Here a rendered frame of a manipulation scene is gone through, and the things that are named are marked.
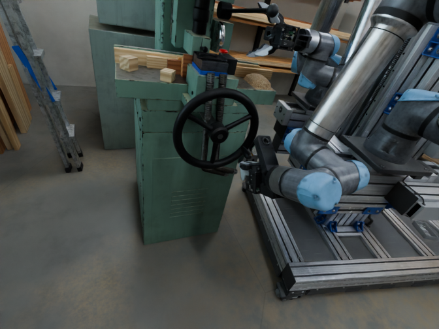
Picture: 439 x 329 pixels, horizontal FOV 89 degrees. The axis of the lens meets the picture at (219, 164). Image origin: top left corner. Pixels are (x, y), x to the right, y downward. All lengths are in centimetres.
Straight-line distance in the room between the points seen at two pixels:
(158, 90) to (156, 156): 27
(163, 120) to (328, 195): 61
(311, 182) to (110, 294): 105
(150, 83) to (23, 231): 110
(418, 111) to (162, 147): 86
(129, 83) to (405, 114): 88
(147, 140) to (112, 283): 72
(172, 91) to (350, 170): 59
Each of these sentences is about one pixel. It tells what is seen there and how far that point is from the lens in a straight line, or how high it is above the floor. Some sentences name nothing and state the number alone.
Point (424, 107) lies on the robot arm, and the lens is 92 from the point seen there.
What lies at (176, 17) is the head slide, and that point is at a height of 107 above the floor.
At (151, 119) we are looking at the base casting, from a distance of 86.
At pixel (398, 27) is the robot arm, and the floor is 117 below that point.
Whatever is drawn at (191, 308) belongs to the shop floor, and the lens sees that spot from 123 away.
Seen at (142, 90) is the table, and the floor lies 87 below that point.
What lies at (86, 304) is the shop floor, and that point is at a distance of 128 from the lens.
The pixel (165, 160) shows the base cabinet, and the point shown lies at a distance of 96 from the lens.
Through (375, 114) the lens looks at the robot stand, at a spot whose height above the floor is 89.
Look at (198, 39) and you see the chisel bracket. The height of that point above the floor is 103.
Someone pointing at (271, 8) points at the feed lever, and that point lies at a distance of 79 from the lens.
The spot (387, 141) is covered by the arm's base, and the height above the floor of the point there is 88.
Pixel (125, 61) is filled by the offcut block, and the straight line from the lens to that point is 88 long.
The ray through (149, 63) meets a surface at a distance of 95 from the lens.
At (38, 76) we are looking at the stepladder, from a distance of 159.
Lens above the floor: 115
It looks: 35 degrees down
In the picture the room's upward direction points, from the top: 13 degrees clockwise
